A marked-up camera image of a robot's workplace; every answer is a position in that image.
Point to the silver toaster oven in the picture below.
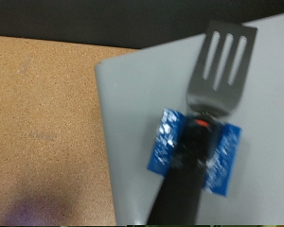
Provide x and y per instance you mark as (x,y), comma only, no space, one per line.
(132,110)

